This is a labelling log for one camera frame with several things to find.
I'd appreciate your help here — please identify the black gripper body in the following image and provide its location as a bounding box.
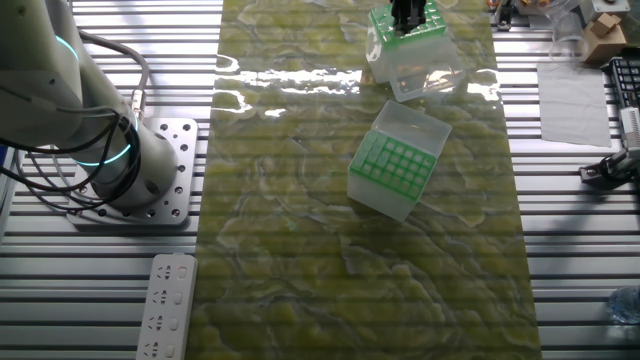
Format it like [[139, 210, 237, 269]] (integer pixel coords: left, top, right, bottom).
[[390, 0, 429, 17]]

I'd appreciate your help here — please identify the clear tip box green rack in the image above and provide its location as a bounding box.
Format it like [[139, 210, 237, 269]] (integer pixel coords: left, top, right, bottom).
[[364, 2, 466, 104], [347, 99, 454, 223]]

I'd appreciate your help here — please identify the clear plastic container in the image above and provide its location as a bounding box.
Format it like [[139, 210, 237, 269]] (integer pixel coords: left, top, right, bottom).
[[547, 0, 591, 62]]

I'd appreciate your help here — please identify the white paper sheet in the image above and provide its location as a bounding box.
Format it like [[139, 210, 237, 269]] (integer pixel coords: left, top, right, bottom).
[[536, 63, 614, 149]]

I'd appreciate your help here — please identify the grey metal device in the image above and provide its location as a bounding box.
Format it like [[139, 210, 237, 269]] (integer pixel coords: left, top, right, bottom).
[[579, 0, 632, 16]]

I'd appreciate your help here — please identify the brown cardboard box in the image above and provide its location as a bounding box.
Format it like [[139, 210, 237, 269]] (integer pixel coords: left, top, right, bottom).
[[581, 12, 629, 65]]

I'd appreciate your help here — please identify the black keyboard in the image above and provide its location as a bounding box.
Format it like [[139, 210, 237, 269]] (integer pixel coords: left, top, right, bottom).
[[608, 55, 640, 110]]

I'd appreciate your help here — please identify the green marble patterned mat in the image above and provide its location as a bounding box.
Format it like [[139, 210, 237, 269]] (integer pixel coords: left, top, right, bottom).
[[184, 0, 544, 360]]

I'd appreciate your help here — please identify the clear water bottle blue cap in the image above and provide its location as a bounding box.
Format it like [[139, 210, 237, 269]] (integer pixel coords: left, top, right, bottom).
[[607, 286, 640, 325]]

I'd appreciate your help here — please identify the white power strip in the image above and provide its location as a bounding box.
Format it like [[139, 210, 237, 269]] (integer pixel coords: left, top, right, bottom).
[[134, 253, 200, 360]]

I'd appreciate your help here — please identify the black metal bracket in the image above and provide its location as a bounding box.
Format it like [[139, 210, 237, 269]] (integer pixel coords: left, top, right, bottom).
[[492, 0, 516, 32]]

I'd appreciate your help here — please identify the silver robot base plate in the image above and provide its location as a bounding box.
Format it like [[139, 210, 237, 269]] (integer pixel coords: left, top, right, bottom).
[[67, 117, 200, 226]]

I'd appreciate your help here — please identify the grey cable metal connector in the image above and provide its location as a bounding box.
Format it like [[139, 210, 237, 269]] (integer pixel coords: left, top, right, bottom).
[[74, 29, 151, 124]]

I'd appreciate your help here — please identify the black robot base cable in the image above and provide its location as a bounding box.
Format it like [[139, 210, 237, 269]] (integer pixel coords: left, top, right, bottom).
[[0, 112, 145, 211]]

